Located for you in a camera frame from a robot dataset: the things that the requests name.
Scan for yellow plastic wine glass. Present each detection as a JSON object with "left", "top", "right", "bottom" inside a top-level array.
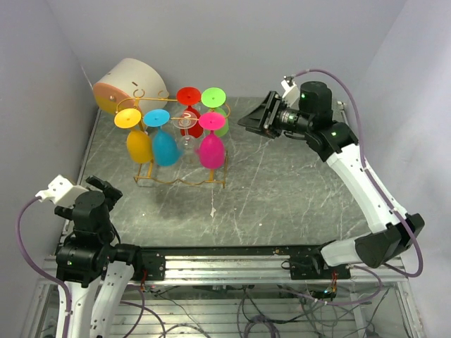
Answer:
[{"left": 114, "top": 108, "right": 154, "bottom": 164}]

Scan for clear wine glass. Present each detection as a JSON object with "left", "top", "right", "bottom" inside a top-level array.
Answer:
[{"left": 172, "top": 110, "right": 198, "bottom": 156}]

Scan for green plastic wine glass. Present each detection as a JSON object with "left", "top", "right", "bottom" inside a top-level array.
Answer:
[{"left": 201, "top": 87, "right": 229, "bottom": 137}]

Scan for pink plastic wine glass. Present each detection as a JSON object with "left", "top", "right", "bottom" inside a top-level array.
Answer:
[{"left": 198, "top": 111, "right": 226, "bottom": 170}]

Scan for red plastic wine glass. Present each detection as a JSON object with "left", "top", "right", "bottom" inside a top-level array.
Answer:
[{"left": 176, "top": 87, "right": 204, "bottom": 139}]

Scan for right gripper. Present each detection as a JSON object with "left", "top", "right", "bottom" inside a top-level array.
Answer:
[{"left": 238, "top": 92, "right": 313, "bottom": 139}]

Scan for aluminium mounting rail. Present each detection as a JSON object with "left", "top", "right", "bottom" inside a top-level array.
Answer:
[{"left": 44, "top": 251, "right": 408, "bottom": 286}]

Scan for gold wire wine glass rack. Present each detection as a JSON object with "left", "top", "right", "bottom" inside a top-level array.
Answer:
[{"left": 114, "top": 96, "right": 231, "bottom": 187}]

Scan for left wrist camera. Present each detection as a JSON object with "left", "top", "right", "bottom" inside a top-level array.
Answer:
[{"left": 35, "top": 175, "right": 88, "bottom": 208}]

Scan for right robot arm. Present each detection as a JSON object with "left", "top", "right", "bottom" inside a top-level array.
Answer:
[{"left": 238, "top": 79, "right": 425, "bottom": 279}]

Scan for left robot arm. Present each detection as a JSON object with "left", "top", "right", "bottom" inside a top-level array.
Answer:
[{"left": 49, "top": 175, "right": 166, "bottom": 337}]

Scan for blue plastic wine glass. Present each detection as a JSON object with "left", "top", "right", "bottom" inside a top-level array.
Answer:
[{"left": 143, "top": 108, "right": 181, "bottom": 167}]

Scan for white cylindrical container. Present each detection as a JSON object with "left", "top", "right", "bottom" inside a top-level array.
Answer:
[{"left": 93, "top": 58, "right": 168, "bottom": 114}]

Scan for loose cables under table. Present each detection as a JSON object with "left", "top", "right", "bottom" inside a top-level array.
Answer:
[{"left": 119, "top": 277, "right": 392, "bottom": 338}]

